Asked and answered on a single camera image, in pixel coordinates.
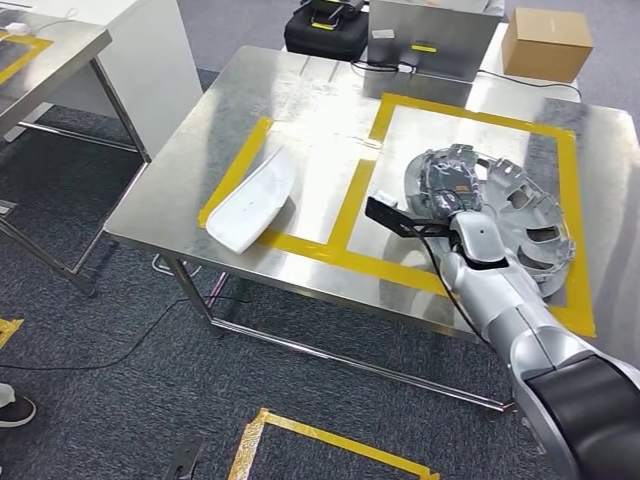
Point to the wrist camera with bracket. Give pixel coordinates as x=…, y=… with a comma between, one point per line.
x=390, y=215
x=183, y=460

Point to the brown cardboard box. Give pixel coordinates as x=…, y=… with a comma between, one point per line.
x=545, y=53

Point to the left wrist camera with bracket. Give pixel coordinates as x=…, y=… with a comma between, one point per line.
x=183, y=460

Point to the white flat part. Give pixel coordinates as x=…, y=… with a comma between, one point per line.
x=250, y=205

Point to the black object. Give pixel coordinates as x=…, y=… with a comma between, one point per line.
x=324, y=43

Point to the pale workbench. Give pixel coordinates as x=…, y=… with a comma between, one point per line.
x=225, y=132

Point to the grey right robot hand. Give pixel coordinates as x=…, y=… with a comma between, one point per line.
x=452, y=185

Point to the white panel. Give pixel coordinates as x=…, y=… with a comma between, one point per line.
x=150, y=79

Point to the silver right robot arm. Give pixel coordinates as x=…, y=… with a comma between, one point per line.
x=500, y=298

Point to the person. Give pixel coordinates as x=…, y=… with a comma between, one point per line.
x=17, y=411

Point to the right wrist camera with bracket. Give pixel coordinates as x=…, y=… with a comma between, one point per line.
x=390, y=215

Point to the stainless steel table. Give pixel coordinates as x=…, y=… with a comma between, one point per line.
x=50, y=60

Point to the white power adapter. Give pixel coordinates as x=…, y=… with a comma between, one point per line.
x=16, y=29

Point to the yellow floor tape square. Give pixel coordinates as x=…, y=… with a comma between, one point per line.
x=9, y=330
x=324, y=434

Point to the yellow tape on workbench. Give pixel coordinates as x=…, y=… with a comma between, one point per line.
x=350, y=202

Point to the grey plastic wheel hubcap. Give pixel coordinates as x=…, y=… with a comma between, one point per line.
x=537, y=217

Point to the silver laptop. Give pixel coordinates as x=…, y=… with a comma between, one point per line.
x=450, y=33

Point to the yellow tape on steel table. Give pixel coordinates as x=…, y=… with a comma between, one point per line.
x=35, y=40

